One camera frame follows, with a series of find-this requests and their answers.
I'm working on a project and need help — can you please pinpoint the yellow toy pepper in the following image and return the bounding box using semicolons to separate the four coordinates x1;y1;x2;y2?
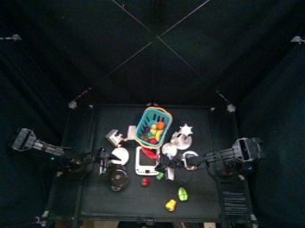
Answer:
164;199;178;213

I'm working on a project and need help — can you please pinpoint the thin white cord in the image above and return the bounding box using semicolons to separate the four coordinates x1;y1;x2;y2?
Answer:
112;0;235;109
72;0;211;102

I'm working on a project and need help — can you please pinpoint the white grey toy board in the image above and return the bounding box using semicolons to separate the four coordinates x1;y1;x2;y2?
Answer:
134;145;160;177

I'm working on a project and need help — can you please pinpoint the white toy kettle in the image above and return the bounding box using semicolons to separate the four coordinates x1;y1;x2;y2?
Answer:
180;150;200;171

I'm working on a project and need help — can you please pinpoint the white toy bowl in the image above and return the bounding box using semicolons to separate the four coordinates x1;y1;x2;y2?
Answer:
110;147;131;166

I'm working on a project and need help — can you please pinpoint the teal basket with orange rim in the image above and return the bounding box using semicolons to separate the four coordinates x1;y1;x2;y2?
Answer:
134;106;174;150

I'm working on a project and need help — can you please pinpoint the white round toy dish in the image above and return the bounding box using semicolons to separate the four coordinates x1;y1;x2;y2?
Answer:
160;142;179;158

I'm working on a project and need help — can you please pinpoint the yellow toy banana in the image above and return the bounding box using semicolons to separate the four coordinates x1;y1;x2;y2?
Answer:
154;129;166;143

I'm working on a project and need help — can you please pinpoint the white printed label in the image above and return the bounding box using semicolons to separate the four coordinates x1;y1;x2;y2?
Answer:
222;190;249;216

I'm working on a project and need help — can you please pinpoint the white toy utensil rack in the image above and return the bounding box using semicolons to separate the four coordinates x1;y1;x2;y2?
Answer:
170;123;195;151

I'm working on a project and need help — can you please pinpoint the flat white rectangular toy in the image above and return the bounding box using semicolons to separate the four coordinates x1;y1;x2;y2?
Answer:
126;125;138;142

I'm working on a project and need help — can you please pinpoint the flat grey white toy utensil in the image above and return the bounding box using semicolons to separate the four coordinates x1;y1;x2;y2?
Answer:
164;167;176;182

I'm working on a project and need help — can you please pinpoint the green toy lime half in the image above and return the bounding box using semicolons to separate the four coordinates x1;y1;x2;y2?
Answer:
178;186;190;202

